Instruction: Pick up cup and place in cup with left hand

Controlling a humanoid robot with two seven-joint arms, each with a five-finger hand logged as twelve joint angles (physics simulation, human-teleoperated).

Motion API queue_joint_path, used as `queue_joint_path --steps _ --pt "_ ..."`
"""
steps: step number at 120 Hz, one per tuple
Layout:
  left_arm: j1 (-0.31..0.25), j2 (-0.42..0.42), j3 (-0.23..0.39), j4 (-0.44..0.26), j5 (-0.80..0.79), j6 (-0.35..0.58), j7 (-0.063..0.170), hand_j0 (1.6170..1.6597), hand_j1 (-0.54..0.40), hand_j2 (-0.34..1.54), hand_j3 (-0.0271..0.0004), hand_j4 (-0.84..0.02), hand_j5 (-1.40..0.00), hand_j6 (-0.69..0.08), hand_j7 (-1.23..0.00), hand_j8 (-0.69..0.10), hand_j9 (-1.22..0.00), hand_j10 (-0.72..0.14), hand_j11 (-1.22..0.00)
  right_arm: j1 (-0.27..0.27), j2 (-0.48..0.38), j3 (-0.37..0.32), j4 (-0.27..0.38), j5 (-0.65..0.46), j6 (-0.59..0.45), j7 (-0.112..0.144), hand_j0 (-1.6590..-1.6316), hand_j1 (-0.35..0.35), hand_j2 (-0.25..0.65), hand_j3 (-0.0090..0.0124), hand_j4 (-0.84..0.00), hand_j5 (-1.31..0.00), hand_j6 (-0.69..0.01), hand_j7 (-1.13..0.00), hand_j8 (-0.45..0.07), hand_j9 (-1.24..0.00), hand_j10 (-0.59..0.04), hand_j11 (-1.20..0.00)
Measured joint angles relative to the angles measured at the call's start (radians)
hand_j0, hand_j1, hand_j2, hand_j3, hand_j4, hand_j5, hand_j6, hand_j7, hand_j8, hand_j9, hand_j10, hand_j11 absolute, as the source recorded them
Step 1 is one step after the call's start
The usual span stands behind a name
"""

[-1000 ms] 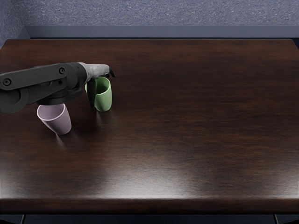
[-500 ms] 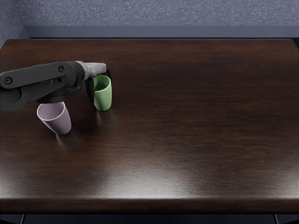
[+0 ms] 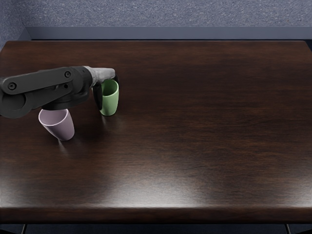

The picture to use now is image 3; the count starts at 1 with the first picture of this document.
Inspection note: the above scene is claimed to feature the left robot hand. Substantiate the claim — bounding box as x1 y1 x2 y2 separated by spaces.
87 66 120 111

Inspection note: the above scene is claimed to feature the lilac cup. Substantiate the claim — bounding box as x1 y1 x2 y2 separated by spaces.
38 108 75 142

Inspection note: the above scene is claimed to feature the green cup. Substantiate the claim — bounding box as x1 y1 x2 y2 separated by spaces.
98 79 120 117

